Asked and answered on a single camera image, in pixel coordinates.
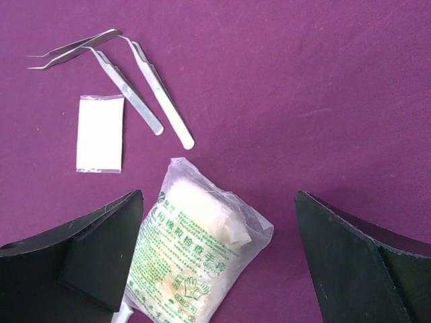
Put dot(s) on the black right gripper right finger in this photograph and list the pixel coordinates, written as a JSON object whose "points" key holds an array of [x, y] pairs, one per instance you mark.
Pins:
{"points": [[362, 272]]}

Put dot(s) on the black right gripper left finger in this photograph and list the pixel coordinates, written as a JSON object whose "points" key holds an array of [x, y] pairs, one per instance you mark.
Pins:
{"points": [[75, 272]]}

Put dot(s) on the green-print glove bag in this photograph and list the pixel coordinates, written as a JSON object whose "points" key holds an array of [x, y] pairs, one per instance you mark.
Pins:
{"points": [[192, 246]]}

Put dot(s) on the small white packet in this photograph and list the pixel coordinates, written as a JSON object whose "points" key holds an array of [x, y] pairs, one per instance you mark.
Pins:
{"points": [[100, 134]]}

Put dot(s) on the curved steel tweezers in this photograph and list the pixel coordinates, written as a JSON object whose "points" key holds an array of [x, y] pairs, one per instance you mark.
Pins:
{"points": [[163, 97], [127, 90]]}

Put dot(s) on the purple cloth mat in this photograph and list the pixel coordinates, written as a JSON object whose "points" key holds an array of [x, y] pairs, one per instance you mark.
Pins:
{"points": [[329, 97]]}

